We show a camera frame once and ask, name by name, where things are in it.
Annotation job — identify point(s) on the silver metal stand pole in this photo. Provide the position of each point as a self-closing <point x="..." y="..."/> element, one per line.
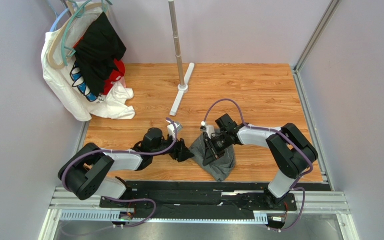
<point x="177" y="45"/>

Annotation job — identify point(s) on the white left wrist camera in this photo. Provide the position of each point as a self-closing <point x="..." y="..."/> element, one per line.
<point x="173" y="129"/>

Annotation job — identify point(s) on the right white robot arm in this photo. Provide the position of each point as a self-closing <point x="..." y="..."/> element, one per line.
<point x="291" y="150"/>

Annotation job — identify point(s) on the black garment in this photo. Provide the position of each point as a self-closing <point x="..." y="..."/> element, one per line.
<point x="102" y="26"/>

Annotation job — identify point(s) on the aluminium corner post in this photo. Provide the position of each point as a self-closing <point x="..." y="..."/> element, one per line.
<point x="319" y="30"/>

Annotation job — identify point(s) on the white stand base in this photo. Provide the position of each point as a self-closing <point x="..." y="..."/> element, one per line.
<point x="182" y="90"/>

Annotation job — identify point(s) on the red garment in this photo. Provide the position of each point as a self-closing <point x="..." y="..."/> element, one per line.
<point x="113" y="78"/>

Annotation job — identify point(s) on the beige clothes hanger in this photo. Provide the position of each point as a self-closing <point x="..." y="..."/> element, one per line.
<point x="57" y="43"/>

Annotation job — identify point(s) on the white T-shirt with print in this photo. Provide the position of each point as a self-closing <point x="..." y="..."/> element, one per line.
<point x="69" y="86"/>

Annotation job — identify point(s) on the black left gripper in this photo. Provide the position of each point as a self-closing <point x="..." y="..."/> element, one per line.
<point x="184" y="153"/>

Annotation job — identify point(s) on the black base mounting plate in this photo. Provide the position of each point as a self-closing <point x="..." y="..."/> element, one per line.
<point x="188" y="200"/>

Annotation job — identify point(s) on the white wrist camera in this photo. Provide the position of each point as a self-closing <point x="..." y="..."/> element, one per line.
<point x="173" y="129"/>
<point x="208" y="131"/>

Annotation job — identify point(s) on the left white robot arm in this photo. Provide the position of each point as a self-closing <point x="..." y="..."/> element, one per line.
<point x="86" y="174"/>

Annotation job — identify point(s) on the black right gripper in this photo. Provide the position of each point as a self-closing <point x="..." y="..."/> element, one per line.
<point x="212" y="148"/>

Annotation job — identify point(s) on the grey cloth napkin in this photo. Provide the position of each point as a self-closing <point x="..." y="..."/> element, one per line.
<point x="219" y="169"/>

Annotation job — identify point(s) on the blue clothes hanger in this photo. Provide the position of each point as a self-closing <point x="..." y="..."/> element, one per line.
<point x="58" y="20"/>

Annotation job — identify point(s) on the teal clothes hanger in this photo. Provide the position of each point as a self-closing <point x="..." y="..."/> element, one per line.
<point x="85" y="13"/>

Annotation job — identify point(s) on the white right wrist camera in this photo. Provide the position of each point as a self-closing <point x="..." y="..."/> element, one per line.
<point x="208" y="131"/>

